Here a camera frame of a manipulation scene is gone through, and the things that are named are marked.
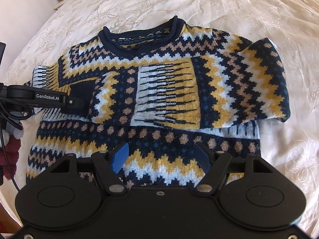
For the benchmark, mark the patterned knit sweater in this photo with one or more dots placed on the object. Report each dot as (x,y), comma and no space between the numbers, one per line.
(161,90)

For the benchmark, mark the white nightstand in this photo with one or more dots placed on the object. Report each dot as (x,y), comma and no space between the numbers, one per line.
(61,3)

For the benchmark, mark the dark red cloth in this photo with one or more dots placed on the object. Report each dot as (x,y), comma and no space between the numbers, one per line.
(12,148)

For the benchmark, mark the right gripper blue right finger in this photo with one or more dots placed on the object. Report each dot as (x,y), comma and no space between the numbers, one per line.
(215,167)

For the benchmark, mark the cream floral bedspread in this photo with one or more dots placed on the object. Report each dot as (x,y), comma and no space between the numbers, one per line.
(292,146)

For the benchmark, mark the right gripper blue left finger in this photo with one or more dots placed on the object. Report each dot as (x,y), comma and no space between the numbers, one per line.
(107,165)

